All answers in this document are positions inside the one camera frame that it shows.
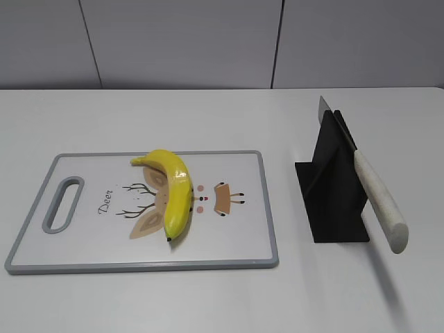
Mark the white-handled kitchen knife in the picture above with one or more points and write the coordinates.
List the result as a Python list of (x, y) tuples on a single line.
[(383, 204)]

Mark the yellow plastic banana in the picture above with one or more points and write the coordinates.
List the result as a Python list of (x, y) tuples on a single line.
[(176, 209)]

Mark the black knife stand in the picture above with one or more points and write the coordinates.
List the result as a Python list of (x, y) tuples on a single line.
[(333, 195)]

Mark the white grey-rimmed cutting board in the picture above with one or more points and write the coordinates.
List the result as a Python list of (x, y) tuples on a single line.
[(95, 213)]

